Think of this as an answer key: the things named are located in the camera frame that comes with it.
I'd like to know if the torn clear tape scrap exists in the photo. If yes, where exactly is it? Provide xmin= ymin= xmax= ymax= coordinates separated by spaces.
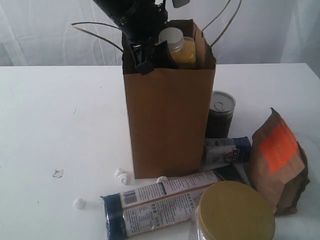
xmin=52 ymin=169 xmax=64 ymax=179

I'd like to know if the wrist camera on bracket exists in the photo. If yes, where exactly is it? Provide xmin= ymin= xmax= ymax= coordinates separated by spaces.
xmin=155 ymin=0 xmax=190 ymax=9

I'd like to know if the yellow grain bottle white cap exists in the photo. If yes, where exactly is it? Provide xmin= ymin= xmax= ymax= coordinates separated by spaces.
xmin=158 ymin=27 xmax=197 ymax=70

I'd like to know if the small blue white packet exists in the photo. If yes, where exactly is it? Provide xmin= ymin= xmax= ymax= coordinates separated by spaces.
xmin=202 ymin=136 xmax=252 ymax=164

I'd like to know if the dark can silver lid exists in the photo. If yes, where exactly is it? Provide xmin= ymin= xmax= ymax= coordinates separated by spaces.
xmin=205 ymin=90 xmax=236 ymax=138

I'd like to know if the white marshmallow candy pair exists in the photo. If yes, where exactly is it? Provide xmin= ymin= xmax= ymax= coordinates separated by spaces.
xmin=114 ymin=168 xmax=130 ymax=185

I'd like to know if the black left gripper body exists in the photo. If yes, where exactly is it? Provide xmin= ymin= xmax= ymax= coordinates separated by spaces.
xmin=94 ymin=0 xmax=168 ymax=45

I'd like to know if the blue noodle packet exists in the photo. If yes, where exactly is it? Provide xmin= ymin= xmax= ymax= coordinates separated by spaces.
xmin=102 ymin=170 xmax=220 ymax=240

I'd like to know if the brown paper bag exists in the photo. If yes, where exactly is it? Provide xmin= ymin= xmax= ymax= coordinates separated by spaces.
xmin=112 ymin=18 xmax=217 ymax=179

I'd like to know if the dark flat packet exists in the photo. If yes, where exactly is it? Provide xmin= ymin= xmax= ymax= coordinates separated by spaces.
xmin=213 ymin=164 xmax=245 ymax=184

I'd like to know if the plastic jar gold lid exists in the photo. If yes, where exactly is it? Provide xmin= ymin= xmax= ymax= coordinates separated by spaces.
xmin=190 ymin=180 xmax=276 ymax=240

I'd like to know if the brown pouch orange label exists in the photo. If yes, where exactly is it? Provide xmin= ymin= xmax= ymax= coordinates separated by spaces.
xmin=244 ymin=108 xmax=310 ymax=216

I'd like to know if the white marshmallow near bag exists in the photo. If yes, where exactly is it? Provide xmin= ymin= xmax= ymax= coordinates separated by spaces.
xmin=156 ymin=176 xmax=168 ymax=184

